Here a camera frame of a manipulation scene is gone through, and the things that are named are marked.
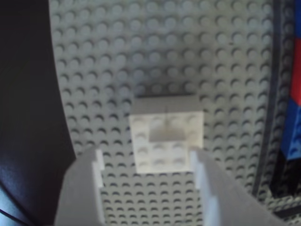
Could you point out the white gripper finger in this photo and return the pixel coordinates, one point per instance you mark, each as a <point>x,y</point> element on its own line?
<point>230,202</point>
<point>80,193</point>

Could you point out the white brick cube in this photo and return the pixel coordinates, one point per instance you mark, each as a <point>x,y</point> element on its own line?
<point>145,141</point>

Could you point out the black brick cube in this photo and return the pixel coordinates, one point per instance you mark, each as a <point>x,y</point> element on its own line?
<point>291,176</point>

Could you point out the red brick cube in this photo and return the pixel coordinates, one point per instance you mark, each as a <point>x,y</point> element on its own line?
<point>297,75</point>

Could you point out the grey studded baseplate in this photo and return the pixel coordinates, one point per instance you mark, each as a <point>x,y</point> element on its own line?
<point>164,47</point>

